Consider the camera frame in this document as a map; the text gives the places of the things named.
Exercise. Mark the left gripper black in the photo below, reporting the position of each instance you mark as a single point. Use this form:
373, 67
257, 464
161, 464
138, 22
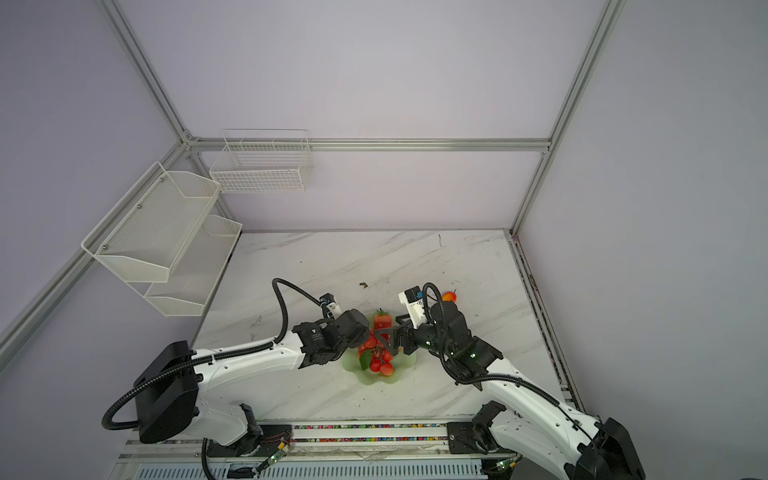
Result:
363, 337

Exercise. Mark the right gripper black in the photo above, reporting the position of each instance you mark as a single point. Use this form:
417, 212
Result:
406, 332

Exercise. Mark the red strawberry fake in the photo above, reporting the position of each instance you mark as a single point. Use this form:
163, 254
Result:
382, 320

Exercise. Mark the red cherry cluster fake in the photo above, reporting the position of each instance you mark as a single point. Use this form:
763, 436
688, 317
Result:
378, 354

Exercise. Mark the orange yellow mango fake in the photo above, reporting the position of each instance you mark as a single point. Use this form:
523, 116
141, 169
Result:
449, 296

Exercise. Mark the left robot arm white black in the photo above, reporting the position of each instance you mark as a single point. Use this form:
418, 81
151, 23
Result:
190, 402

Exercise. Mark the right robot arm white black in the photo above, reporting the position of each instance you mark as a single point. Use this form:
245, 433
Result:
520, 415

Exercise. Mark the green scalloped fruit bowl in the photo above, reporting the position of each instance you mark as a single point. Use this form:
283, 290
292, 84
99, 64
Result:
403, 363

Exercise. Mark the white two-tier mesh shelf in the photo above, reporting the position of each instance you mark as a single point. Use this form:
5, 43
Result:
165, 241

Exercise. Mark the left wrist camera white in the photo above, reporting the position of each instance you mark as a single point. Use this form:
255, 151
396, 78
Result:
330, 308

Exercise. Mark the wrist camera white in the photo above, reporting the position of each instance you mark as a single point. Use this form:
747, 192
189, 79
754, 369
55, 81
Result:
330, 308
413, 300

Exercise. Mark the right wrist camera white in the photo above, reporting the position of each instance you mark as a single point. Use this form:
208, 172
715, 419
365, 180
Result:
413, 300

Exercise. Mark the front aluminium rail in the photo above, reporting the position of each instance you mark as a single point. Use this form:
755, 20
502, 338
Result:
358, 449

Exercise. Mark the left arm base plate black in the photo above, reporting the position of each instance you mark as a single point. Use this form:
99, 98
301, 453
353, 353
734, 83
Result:
262, 444

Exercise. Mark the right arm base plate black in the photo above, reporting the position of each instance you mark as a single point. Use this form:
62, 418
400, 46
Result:
471, 438

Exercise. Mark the white wire basket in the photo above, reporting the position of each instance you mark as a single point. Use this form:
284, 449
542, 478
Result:
263, 161

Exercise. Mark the aluminium frame structure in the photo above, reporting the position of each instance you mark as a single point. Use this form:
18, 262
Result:
427, 121

